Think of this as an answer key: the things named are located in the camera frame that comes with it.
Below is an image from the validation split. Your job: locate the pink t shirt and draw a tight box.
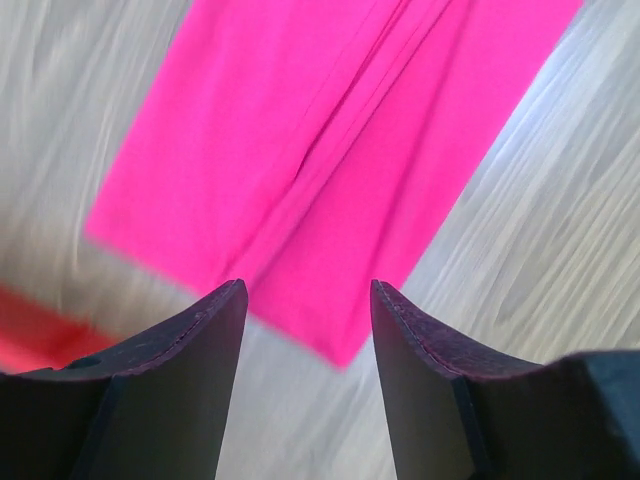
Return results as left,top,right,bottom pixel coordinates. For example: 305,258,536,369
85,1,580,367

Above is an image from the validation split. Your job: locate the red plastic bin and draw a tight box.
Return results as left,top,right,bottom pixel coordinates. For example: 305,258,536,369
1,287,118,373

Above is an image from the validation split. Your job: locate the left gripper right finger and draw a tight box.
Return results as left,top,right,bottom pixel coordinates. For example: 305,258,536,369
371,281,639,479

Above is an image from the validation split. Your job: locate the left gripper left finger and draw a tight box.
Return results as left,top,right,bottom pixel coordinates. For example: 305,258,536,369
1,280,248,479

